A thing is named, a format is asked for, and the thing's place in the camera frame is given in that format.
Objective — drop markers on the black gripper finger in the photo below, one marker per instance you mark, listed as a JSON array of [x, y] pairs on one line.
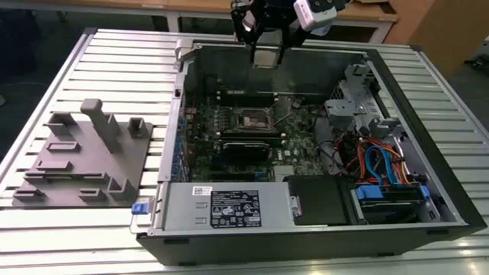
[[281, 46], [254, 53]]

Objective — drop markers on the silver CPU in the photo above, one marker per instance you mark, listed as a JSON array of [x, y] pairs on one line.
[[265, 58]]

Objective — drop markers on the black plastic bay cover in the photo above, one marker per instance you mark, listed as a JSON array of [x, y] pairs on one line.
[[321, 200]]

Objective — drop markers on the round coin battery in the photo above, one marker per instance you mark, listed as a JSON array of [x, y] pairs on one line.
[[297, 103]]

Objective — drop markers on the silver metal drive cage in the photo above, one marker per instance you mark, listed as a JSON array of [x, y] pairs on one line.
[[343, 110]]

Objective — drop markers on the black RAM stick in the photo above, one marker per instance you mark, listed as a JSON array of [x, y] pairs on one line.
[[247, 134]]

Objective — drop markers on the green motherboard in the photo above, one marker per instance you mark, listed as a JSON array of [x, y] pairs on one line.
[[301, 143]]

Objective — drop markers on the black graphics card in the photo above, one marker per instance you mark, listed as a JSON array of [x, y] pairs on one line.
[[243, 151]]

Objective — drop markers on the small silver heatsink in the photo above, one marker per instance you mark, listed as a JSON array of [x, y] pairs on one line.
[[283, 170]]

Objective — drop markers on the wooden cabinet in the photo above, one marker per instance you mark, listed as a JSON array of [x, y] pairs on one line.
[[450, 28]]

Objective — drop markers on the grey parts rack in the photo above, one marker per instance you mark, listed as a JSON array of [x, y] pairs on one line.
[[94, 160]]

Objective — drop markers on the grey power supply unit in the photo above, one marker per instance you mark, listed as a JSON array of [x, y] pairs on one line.
[[182, 209]]

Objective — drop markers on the hard disk in blue carrier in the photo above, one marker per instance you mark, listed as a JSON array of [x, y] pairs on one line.
[[385, 200]]

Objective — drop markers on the blue case latch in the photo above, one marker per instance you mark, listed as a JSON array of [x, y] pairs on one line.
[[137, 209]]

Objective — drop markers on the black PC case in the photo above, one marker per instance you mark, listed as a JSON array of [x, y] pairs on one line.
[[266, 246]]

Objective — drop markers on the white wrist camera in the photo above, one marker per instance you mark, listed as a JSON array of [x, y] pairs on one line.
[[317, 14]]

